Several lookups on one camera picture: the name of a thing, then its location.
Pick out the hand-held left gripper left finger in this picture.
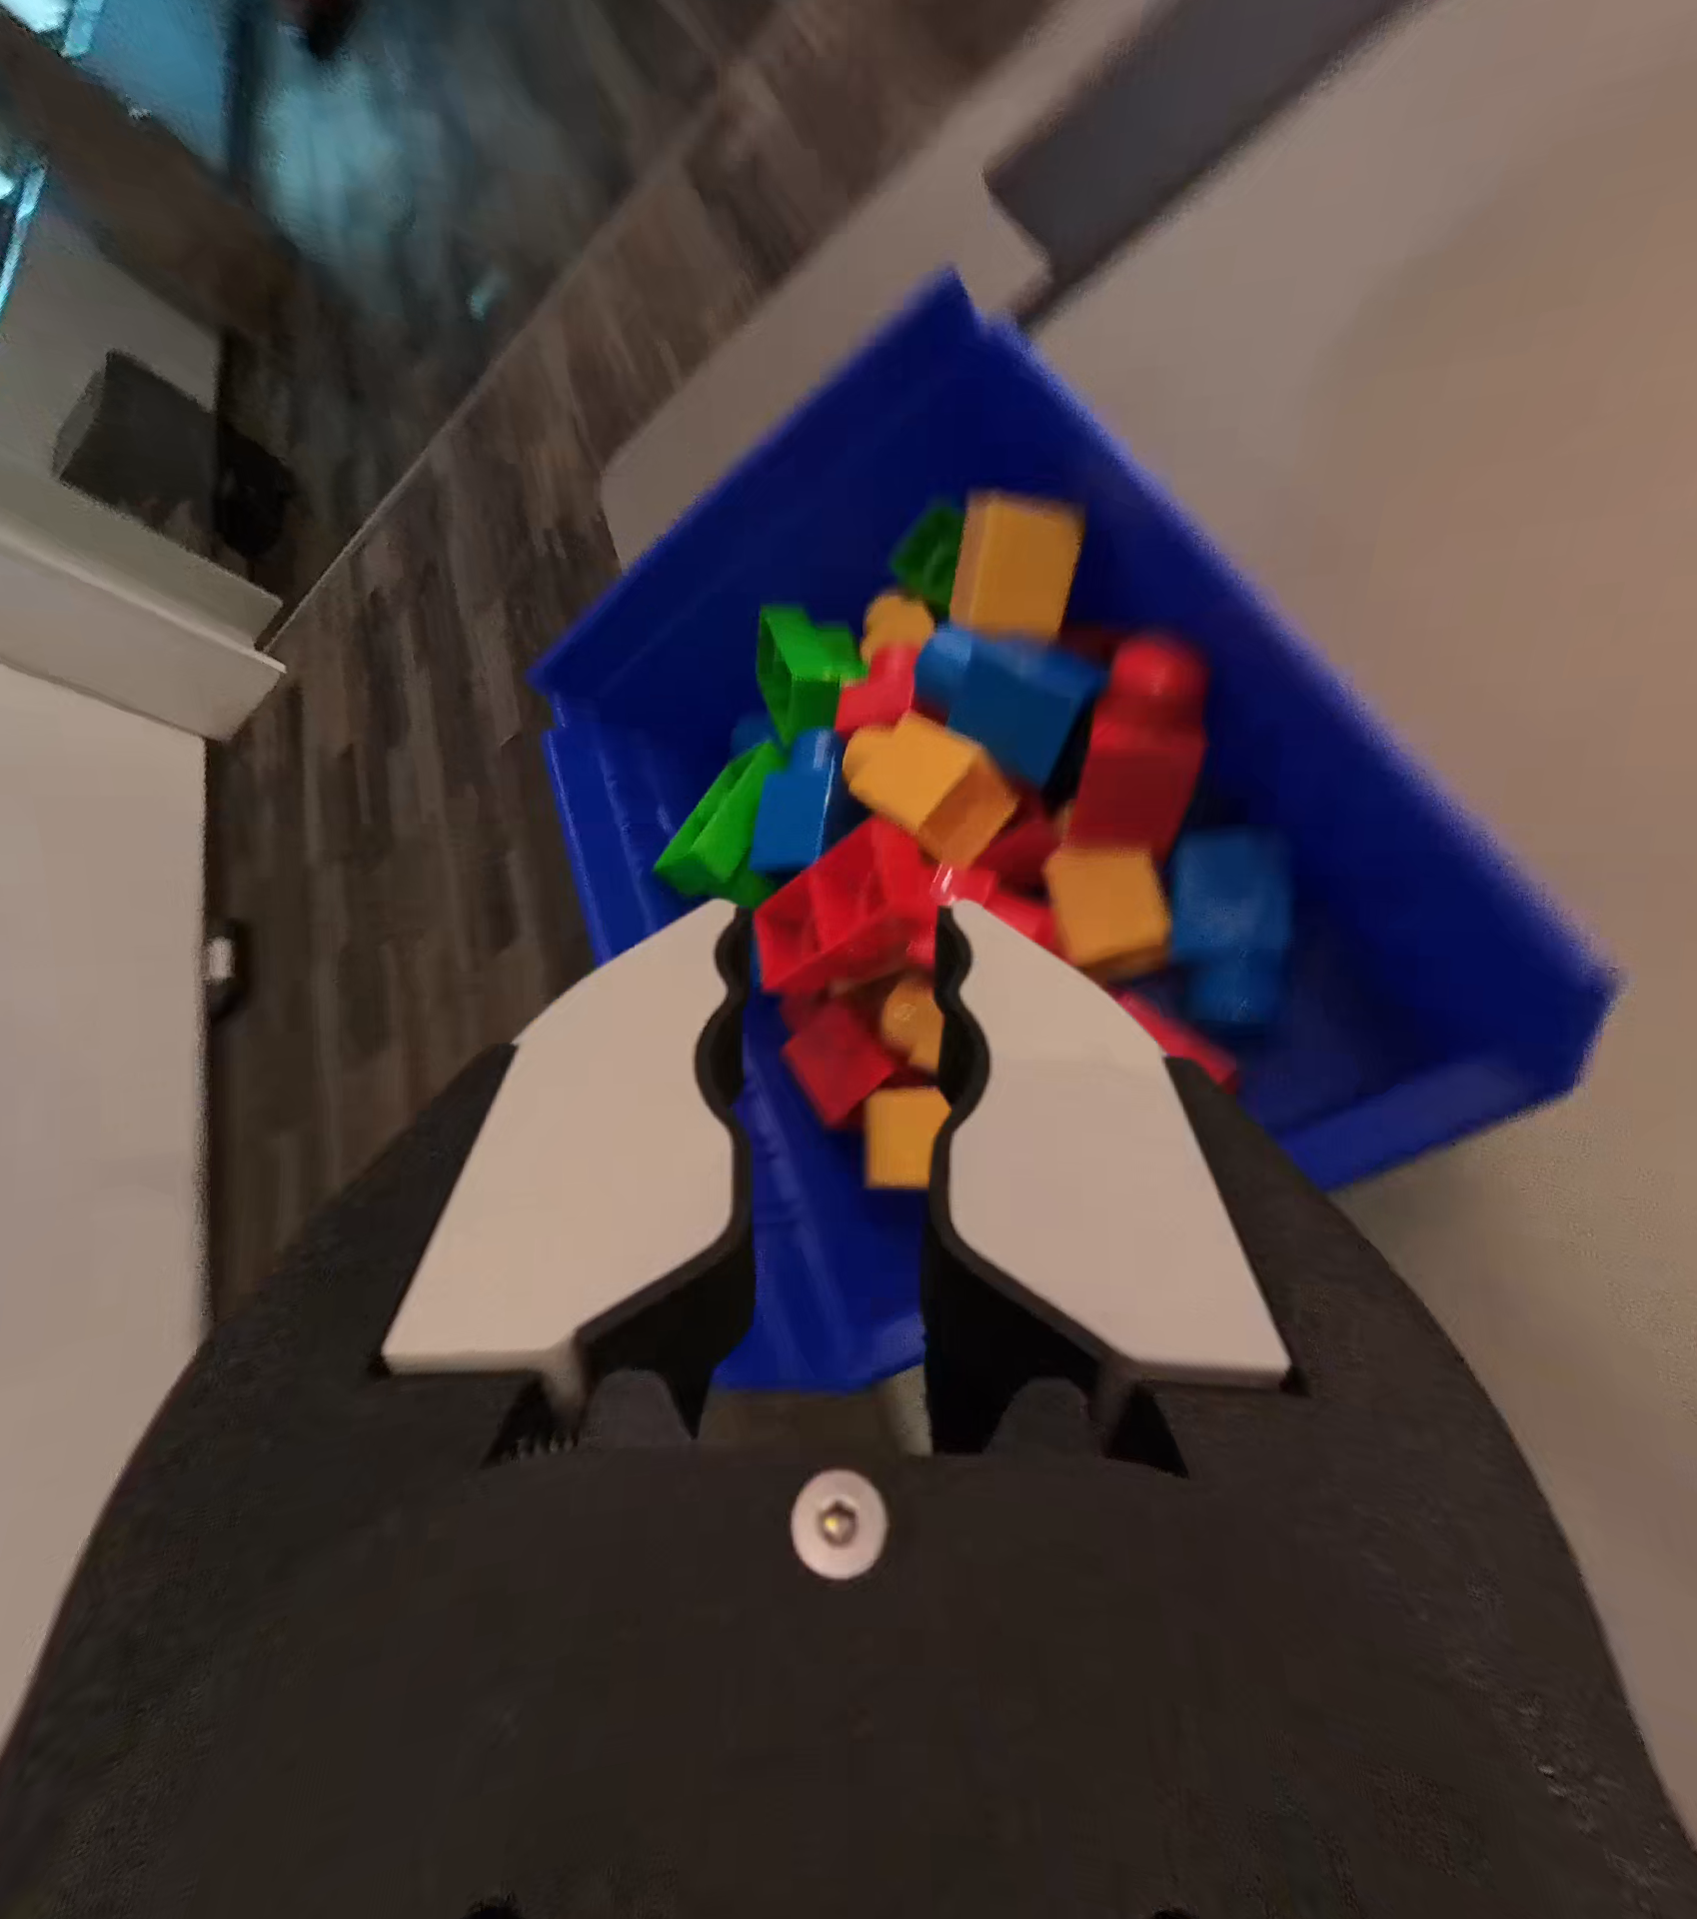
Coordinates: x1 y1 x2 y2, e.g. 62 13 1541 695
378 899 764 1439

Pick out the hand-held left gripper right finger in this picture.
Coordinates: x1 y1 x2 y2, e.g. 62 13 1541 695
920 899 1295 1453

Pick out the red two-stud toy brick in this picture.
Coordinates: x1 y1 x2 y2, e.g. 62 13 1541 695
754 821 960 995

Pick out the blue plastic bin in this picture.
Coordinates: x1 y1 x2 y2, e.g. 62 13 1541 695
530 265 1623 1389

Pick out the pile of colourful toy blocks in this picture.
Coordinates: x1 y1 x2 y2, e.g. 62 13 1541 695
654 491 1293 1193

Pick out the grey desk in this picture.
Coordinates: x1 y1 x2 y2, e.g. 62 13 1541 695
600 0 1697 1919

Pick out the white cabinet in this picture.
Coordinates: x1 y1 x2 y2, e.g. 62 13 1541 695
0 403 288 1876

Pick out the dark box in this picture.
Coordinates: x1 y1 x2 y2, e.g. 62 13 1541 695
50 347 300 559

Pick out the dark grey cable slot cover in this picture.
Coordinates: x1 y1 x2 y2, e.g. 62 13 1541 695
988 0 1405 323

